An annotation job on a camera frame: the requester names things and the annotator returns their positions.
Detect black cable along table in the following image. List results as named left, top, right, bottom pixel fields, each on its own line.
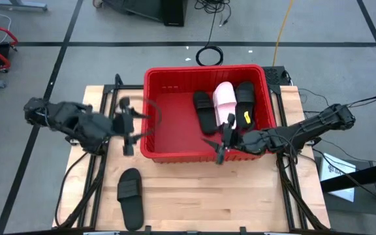
left=54, top=151, right=89, bottom=228

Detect black metal beam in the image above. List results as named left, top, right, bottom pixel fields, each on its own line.
left=320, top=159, right=376, bottom=193

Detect white printed paper sheet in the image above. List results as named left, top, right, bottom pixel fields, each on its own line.
left=319, top=152, right=357, bottom=203

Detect yellow hanging cable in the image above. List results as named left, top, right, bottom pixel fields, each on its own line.
left=272, top=0, right=295, bottom=67

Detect red plastic bin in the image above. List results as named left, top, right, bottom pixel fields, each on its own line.
left=140, top=64, right=277, bottom=164

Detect black slide sandal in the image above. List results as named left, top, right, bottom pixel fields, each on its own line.
left=234, top=81, right=257, bottom=131
left=117, top=168, right=144, bottom=232
left=193, top=91, right=221, bottom=136

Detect pink slide sandal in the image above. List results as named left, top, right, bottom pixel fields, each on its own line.
left=212, top=81, right=238, bottom=130

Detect coiled black floor cable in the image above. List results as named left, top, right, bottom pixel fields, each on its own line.
left=195, top=12, right=225, bottom=66

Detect grey side table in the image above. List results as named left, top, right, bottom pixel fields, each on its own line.
left=315, top=153, right=376, bottom=216

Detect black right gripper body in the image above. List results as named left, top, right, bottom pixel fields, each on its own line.
left=215, top=112, right=244, bottom=166

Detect black perforated box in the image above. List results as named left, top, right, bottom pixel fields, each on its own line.
left=261, top=66, right=290, bottom=87

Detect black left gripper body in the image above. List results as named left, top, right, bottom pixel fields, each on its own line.
left=111, top=96, right=136, bottom=157

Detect grey metal floor foot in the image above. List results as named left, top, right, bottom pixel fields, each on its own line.
left=0, top=0, right=48, bottom=12

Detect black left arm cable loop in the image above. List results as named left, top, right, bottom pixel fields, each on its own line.
left=142, top=97, right=163, bottom=131

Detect tangled black cables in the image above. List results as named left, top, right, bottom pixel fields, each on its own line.
left=194, top=0, right=233, bottom=27

